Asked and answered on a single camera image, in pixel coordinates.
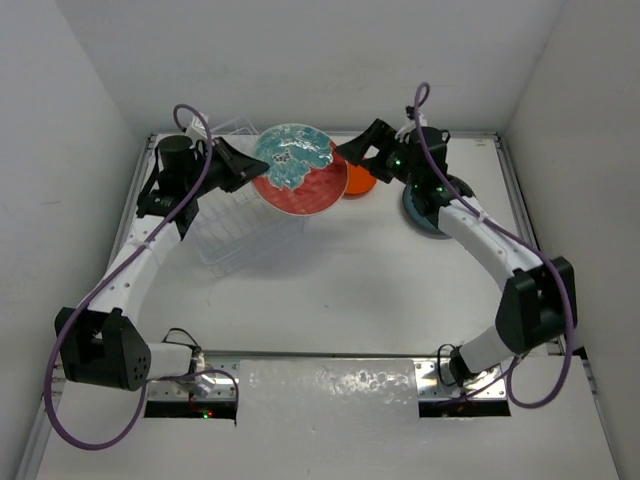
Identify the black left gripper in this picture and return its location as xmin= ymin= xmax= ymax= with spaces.
xmin=184 ymin=136 xmax=267 ymax=198

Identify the clear wire dish rack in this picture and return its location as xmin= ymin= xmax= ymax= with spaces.
xmin=189 ymin=115 xmax=306 ymax=277

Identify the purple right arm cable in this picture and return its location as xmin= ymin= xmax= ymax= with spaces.
xmin=402 ymin=81 xmax=574 ymax=407

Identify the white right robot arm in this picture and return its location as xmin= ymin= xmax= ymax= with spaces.
xmin=336 ymin=119 xmax=576 ymax=386

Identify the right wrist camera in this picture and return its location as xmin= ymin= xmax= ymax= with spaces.
xmin=395 ymin=108 xmax=428 ymax=143

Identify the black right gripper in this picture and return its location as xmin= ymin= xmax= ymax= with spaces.
xmin=336 ymin=118 xmax=421 ymax=188

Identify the red and teal plate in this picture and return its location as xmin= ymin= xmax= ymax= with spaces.
xmin=252 ymin=123 xmax=349 ymax=217

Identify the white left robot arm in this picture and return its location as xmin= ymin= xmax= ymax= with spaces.
xmin=55 ymin=135 xmax=269 ymax=391

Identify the black cable at table edge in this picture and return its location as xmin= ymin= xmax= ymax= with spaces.
xmin=435 ymin=342 xmax=454 ymax=386

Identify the white front cover board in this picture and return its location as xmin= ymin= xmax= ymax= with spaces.
xmin=38 ymin=360 xmax=617 ymax=479

